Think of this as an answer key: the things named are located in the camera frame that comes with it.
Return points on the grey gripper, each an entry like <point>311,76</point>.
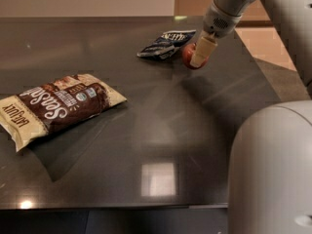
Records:
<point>218,23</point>

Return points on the blue chip bag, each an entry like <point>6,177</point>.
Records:
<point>167,44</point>

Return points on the red apple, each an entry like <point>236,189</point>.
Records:
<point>187,54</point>

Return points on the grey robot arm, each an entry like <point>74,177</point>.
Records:
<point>270,168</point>

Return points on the brown and cream snack bag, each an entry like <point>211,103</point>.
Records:
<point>50,108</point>

